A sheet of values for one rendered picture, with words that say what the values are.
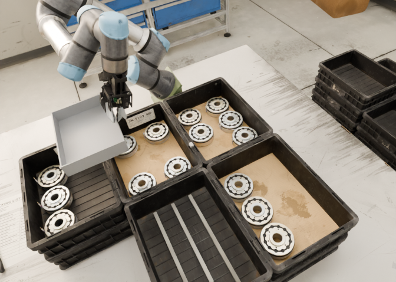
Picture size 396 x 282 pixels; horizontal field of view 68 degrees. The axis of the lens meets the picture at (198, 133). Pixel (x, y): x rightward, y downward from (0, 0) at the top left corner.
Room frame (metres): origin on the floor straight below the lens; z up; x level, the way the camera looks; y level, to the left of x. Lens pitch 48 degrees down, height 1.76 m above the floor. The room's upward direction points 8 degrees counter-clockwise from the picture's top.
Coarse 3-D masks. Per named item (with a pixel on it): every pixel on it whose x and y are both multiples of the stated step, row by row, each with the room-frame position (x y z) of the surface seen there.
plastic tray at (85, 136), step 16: (96, 96) 0.85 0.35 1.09; (64, 112) 0.81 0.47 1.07; (80, 112) 0.82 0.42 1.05; (96, 112) 0.81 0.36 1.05; (64, 128) 0.75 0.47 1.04; (80, 128) 0.74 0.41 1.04; (96, 128) 0.73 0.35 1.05; (112, 128) 0.72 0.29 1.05; (64, 144) 0.68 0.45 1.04; (80, 144) 0.67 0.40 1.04; (96, 144) 0.65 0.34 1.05; (112, 144) 0.64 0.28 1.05; (64, 160) 0.59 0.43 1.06; (80, 160) 0.56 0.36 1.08; (96, 160) 0.57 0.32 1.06
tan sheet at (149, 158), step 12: (144, 132) 0.88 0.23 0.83; (144, 144) 0.81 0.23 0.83; (168, 144) 0.79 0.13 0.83; (132, 156) 0.76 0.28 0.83; (144, 156) 0.75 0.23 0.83; (156, 156) 0.74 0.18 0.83; (168, 156) 0.73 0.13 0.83; (180, 156) 0.72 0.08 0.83; (120, 168) 0.70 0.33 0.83; (132, 168) 0.70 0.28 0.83; (144, 168) 0.69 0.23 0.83; (156, 168) 0.68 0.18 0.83; (156, 180) 0.62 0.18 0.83
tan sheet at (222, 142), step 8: (200, 104) 1.01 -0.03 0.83; (200, 112) 0.95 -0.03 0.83; (208, 120) 0.90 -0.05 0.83; (216, 120) 0.89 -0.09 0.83; (216, 128) 0.84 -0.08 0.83; (216, 136) 0.80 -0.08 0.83; (224, 136) 0.79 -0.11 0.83; (216, 144) 0.76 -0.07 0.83; (224, 144) 0.75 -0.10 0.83; (232, 144) 0.74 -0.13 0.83; (208, 152) 0.72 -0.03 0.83; (216, 152) 0.71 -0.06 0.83
